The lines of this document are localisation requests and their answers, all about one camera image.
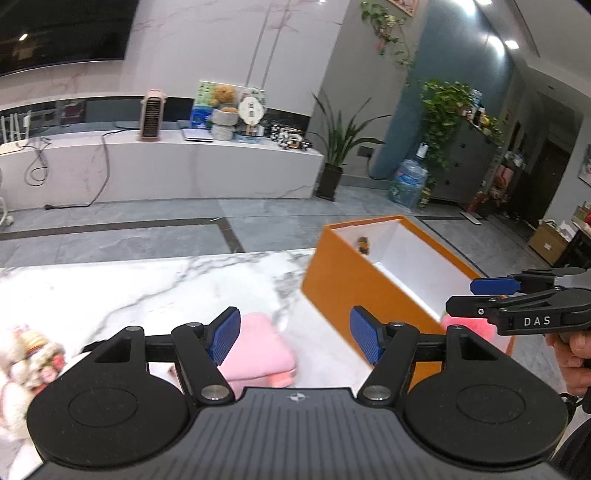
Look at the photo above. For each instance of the orange box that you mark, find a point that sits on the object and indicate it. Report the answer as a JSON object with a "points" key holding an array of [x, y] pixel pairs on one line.
{"points": [[351, 281]]}

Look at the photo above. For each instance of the white chair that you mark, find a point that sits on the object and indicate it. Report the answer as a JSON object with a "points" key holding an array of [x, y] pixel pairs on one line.
{"points": [[3, 207]]}

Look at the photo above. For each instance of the white router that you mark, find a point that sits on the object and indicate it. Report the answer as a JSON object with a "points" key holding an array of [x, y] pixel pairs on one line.
{"points": [[14, 145]]}

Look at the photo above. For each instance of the round white fan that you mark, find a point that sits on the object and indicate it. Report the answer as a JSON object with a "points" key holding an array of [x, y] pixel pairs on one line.
{"points": [[252, 113]]}

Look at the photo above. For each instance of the leafy green plant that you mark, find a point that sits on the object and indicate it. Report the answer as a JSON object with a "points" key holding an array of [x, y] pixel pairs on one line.
{"points": [[443, 115]]}

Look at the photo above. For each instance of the black and white patterned toys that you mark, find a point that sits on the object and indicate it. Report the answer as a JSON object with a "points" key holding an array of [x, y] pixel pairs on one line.
{"points": [[291, 137]]}

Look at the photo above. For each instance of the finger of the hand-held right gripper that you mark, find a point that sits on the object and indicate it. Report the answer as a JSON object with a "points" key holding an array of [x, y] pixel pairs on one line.
{"points": [[491, 285], [471, 307]]}

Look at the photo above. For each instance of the silver laptop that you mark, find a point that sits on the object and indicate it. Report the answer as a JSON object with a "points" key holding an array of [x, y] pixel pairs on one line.
{"points": [[197, 134]]}

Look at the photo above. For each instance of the crochet bunny with bouquet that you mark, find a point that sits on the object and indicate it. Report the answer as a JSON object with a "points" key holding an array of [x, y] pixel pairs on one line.
{"points": [[23, 364]]}

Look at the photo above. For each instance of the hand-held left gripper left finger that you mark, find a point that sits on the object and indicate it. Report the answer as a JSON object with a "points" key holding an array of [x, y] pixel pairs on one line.
{"points": [[226, 334]]}

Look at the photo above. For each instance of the brown teddy bear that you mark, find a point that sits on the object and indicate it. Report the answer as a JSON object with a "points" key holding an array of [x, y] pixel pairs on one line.
{"points": [[225, 97]]}

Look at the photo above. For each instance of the long-leaf potted plant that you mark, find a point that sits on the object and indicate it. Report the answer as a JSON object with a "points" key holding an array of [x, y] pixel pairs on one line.
{"points": [[330, 180]]}

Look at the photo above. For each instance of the blue picture box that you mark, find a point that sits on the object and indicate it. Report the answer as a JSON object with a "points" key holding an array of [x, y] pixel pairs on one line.
{"points": [[202, 106]]}

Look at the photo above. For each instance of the pink heater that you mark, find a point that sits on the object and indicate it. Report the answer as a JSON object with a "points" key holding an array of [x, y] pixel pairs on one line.
{"points": [[151, 115]]}

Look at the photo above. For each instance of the wall socket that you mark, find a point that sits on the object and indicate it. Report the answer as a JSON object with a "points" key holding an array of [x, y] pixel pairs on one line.
{"points": [[364, 150]]}

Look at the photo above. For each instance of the pink fluffy peach plush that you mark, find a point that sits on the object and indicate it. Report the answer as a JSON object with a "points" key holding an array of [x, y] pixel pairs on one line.
{"points": [[461, 322]]}

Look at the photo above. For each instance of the white marble console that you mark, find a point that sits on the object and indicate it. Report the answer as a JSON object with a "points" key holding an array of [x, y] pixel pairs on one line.
{"points": [[184, 170]]}

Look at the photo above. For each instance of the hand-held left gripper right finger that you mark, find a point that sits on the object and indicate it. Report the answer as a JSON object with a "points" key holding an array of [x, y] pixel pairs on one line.
{"points": [[364, 334]]}

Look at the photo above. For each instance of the television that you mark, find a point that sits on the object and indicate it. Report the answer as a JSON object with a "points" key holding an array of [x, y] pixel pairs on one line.
{"points": [[60, 32]]}

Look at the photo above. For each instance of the hanging vine plant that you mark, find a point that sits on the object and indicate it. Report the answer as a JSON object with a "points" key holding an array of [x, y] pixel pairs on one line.
{"points": [[388, 27]]}

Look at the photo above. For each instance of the person's right hand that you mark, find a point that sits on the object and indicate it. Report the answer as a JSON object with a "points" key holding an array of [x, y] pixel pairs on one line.
{"points": [[572, 364]]}

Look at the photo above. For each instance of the pink folded cloth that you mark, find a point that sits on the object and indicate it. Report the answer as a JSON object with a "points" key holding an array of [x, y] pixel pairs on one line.
{"points": [[258, 346]]}

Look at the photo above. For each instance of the blue water bottle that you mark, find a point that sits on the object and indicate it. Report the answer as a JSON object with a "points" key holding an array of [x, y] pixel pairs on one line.
{"points": [[410, 182]]}

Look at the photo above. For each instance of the cardboard box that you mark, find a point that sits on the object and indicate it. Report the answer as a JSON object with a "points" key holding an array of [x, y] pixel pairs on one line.
{"points": [[549, 242]]}

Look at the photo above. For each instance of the grey cabinet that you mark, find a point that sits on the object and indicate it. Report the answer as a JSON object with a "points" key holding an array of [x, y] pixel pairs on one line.
{"points": [[471, 166]]}

